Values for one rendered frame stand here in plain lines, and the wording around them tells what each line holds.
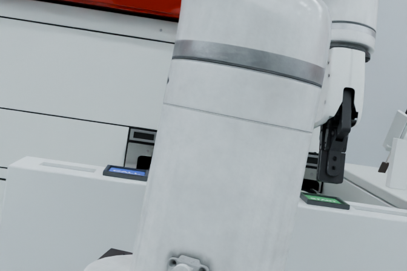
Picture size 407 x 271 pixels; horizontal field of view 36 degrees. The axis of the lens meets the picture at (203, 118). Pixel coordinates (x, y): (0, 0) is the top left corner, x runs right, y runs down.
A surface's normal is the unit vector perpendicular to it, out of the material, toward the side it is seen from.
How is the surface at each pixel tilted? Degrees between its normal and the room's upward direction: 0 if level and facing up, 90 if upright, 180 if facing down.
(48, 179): 90
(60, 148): 90
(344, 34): 78
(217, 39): 87
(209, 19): 86
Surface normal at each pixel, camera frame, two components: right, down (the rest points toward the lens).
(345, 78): 0.08, -0.19
